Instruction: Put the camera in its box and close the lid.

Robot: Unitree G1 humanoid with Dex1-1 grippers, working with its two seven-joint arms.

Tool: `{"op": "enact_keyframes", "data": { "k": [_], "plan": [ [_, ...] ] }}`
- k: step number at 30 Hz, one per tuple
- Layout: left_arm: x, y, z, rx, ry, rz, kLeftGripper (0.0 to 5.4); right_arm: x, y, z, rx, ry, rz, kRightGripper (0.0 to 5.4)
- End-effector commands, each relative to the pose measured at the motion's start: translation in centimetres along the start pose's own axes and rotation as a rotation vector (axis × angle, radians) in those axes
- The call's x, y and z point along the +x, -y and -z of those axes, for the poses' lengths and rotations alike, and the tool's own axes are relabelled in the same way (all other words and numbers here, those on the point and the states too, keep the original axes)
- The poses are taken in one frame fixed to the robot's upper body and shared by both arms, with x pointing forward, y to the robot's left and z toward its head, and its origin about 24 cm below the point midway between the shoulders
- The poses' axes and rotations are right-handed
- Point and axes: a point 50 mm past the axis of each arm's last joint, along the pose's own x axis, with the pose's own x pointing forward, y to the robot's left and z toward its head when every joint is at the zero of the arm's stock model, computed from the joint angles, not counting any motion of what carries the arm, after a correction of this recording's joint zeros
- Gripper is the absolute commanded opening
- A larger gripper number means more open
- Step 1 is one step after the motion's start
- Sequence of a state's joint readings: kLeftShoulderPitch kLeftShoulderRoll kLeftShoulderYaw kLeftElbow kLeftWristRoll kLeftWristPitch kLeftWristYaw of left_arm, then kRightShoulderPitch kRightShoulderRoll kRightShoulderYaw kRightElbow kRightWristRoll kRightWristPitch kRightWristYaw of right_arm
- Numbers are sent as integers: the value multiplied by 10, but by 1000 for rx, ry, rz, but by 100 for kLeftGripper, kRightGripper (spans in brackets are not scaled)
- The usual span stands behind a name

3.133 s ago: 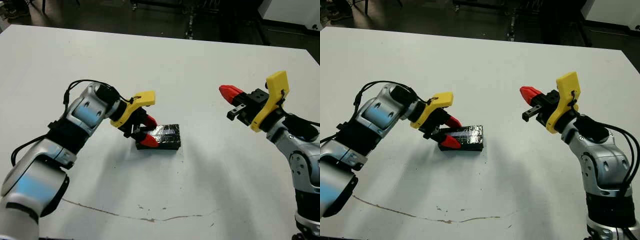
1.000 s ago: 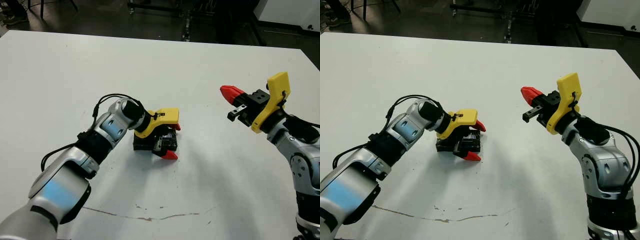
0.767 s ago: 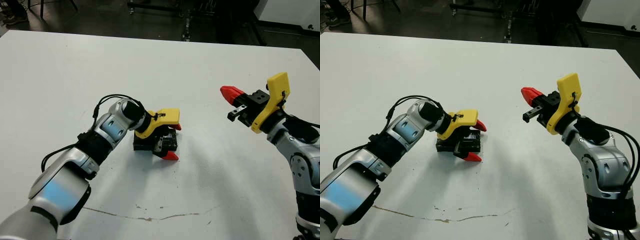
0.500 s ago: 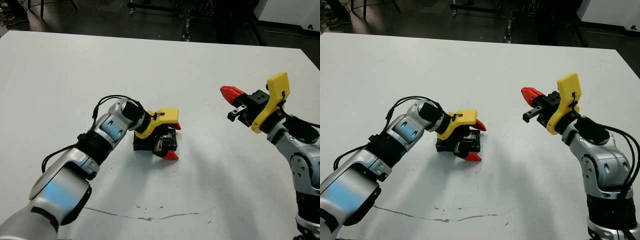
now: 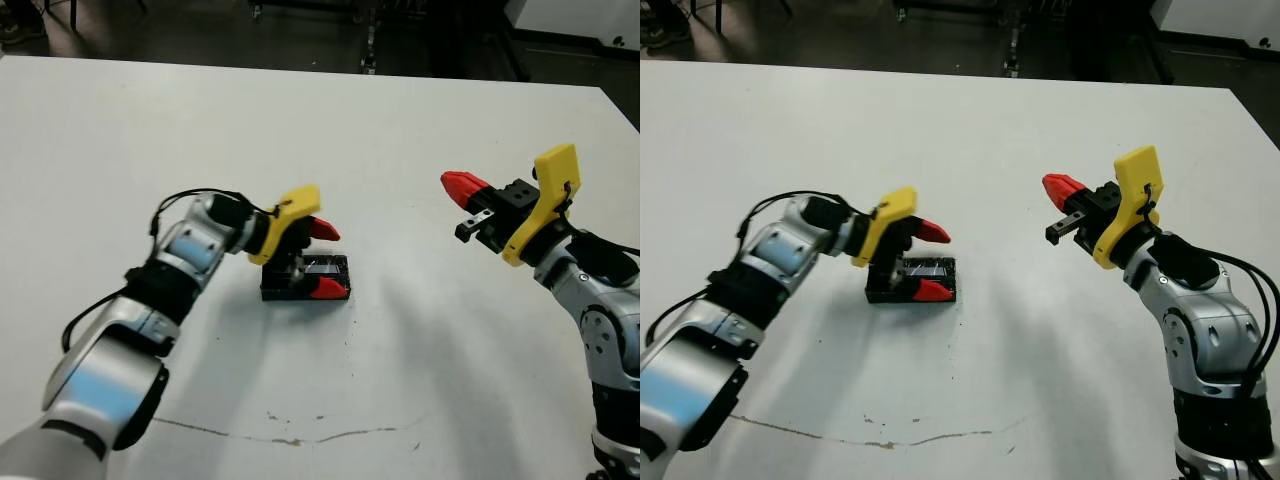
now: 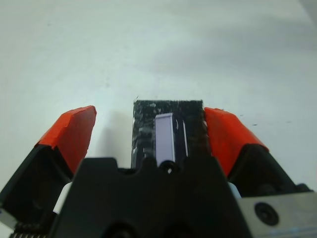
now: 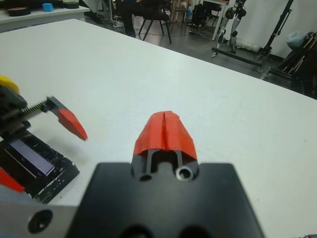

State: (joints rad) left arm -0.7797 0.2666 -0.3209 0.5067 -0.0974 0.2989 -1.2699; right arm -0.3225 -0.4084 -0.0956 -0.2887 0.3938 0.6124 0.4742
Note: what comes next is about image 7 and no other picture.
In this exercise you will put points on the pale green plastic bag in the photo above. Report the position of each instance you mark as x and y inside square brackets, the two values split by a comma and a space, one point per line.
[297, 41]

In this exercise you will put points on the stack of folded chairs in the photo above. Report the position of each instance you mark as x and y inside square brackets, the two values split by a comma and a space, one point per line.
[297, 69]

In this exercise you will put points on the black office chair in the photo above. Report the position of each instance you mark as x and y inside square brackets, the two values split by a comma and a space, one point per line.
[158, 15]

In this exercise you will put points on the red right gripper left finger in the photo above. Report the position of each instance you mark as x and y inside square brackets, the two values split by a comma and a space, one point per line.
[151, 136]

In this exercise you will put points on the black flat disc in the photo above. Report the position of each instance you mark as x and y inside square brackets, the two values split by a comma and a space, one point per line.
[71, 5]

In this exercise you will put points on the black and yellow left gripper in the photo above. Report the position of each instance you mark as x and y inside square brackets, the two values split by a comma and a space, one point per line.
[10, 111]

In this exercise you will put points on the blue foam cube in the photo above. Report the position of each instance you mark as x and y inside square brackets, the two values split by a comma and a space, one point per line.
[48, 7]

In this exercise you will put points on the white floor cushion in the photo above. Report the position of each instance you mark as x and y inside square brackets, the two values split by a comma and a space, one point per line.
[247, 47]

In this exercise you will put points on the black tape roll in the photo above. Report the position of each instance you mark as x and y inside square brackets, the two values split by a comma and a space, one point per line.
[12, 12]

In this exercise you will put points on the black box lid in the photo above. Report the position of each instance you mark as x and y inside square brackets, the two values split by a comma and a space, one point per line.
[57, 171]

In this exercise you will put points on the white side table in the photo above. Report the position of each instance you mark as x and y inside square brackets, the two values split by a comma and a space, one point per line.
[49, 18]

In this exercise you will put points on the person in black clothes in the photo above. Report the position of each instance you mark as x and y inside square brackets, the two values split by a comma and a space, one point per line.
[128, 19]

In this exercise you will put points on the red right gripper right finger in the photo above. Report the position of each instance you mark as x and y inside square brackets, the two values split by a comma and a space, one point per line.
[178, 138]

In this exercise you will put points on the black gantry crane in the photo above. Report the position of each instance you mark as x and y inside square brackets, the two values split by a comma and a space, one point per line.
[266, 50]

